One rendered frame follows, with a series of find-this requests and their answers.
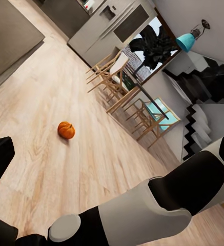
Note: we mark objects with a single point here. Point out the stairs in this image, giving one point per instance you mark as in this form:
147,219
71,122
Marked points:
200,82

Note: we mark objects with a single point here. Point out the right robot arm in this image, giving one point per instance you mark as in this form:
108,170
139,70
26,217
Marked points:
158,207

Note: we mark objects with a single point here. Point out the breakfast table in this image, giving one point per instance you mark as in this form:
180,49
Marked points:
129,96

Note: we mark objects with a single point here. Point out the pumpkin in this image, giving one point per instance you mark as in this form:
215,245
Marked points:
66,130

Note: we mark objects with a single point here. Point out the fridge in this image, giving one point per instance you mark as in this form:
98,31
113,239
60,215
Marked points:
115,23

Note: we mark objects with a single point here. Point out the room light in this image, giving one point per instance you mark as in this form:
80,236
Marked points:
187,41

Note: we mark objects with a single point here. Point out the cabinet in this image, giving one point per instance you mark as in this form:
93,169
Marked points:
19,39

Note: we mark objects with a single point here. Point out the fixed window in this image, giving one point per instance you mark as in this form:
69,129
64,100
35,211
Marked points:
154,47

